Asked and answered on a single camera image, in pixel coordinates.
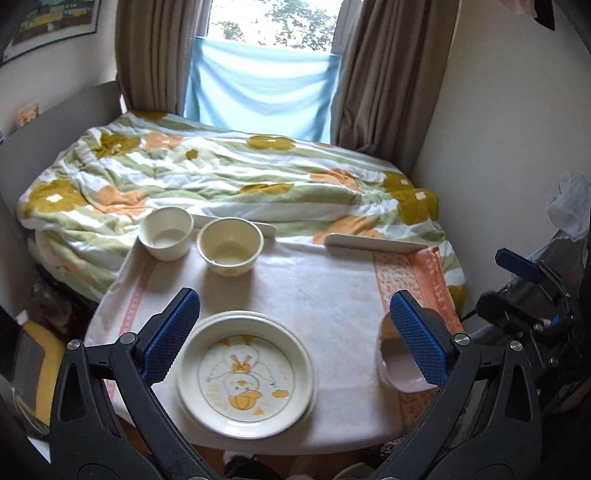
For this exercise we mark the window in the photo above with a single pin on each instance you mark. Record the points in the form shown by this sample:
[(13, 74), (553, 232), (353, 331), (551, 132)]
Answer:
[(281, 21)]

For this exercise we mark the grey hanging garment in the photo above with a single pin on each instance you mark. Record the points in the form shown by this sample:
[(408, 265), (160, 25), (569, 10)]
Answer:
[(561, 256)]

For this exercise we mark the light blue cloth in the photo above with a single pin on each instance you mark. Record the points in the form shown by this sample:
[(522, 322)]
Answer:
[(258, 87)]

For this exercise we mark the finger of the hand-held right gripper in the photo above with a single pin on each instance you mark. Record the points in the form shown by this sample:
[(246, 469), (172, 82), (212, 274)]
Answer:
[(496, 307), (519, 264)]

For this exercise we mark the yellow cushion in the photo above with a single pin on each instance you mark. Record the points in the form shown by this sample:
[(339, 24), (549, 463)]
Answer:
[(44, 369)]

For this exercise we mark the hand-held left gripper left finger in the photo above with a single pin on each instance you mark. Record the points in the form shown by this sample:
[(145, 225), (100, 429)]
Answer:
[(171, 332)]

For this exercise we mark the white round bowl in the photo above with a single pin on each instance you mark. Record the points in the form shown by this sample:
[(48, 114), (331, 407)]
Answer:
[(164, 235)]

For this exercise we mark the grey headboard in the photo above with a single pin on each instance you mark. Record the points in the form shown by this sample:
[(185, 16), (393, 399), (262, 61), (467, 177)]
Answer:
[(69, 120)]

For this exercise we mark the cream round bowl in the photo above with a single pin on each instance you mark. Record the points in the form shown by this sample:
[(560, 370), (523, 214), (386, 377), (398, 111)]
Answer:
[(231, 247)]

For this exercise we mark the white hanging garment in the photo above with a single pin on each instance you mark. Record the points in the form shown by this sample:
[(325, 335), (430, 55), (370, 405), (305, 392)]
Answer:
[(570, 205)]

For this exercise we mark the white duck plate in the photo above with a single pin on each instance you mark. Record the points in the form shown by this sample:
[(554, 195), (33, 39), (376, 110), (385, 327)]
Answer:
[(249, 374)]

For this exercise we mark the floral striped blanket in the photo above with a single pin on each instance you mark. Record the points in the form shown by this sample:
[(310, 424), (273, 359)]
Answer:
[(231, 175)]

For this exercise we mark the brown curtain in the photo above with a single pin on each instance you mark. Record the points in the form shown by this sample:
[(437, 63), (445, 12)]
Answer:
[(157, 55), (392, 87)]

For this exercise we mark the black hanging object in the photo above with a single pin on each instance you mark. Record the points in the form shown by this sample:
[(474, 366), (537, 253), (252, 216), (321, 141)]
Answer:
[(545, 13)]

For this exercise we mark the dark screen device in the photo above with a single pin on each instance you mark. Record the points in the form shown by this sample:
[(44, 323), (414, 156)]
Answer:
[(27, 367)]

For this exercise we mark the framed wall poster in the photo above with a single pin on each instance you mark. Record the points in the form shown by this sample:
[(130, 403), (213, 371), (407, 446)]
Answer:
[(51, 23)]

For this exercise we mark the white tablecloth with orange border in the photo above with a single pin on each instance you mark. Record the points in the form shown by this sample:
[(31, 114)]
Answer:
[(323, 300)]

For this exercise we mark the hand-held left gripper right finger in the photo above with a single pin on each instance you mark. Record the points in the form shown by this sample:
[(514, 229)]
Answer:
[(418, 337)]

